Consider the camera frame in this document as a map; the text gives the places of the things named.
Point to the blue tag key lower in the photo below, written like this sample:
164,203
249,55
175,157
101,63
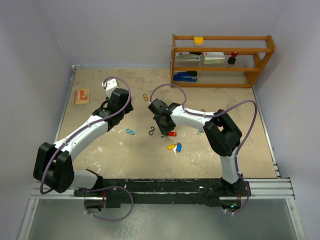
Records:
178,147

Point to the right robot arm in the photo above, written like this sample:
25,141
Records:
222,133

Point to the orange carabiner far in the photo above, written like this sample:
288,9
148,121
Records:
145,97

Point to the blue black stapler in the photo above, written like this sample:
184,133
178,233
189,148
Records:
185,76

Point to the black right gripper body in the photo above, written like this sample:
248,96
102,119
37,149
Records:
164,128

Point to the black base frame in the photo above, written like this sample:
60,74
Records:
211,192

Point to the red tag key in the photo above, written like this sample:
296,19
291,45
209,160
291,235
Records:
169,134

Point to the orange small notebook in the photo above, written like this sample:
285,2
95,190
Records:
81,96

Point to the wooden shelf rack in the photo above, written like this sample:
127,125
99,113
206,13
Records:
248,55

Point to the yellow tag key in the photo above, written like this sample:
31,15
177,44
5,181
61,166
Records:
171,146

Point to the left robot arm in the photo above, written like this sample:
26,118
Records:
54,161

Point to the green tag key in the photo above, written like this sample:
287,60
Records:
197,132

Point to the aluminium rail frame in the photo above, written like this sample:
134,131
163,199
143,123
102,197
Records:
261,189

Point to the white grey stapler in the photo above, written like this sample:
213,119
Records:
187,56

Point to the yellow block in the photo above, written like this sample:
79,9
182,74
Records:
198,41

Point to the teal carabiner left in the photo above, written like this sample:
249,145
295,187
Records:
130,131

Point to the white red box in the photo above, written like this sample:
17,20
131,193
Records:
213,58

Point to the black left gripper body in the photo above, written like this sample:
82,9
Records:
125,110

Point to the black carabiner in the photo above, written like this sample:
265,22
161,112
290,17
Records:
151,131

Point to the red black stamp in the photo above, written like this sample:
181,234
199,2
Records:
232,59

